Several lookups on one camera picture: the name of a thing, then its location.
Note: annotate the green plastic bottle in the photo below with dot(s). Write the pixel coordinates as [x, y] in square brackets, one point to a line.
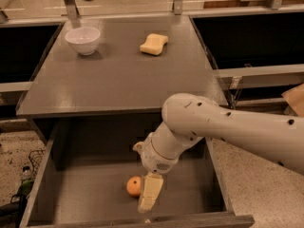
[27, 182]

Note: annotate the black wire basket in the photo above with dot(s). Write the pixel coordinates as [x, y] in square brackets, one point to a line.
[35, 157]

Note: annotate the orange fruit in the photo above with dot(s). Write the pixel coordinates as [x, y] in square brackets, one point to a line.
[133, 186]

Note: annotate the metal post left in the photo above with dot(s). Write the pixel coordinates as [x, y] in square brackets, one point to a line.
[71, 9]

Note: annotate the grey cabinet with counter top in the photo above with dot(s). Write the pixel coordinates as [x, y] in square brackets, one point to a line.
[118, 77]

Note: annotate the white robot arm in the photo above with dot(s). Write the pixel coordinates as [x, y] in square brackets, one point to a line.
[187, 119]

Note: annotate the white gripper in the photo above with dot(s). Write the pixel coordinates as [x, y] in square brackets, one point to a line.
[153, 158]

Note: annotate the brown cardboard piece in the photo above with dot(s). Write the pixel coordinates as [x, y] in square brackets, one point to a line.
[295, 99]

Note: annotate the open grey top drawer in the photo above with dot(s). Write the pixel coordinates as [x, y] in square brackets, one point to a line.
[81, 182]

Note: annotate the yellow sponge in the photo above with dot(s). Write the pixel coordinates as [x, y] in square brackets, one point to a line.
[154, 44]

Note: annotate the white ceramic bowl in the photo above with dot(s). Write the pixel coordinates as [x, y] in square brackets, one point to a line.
[84, 40]

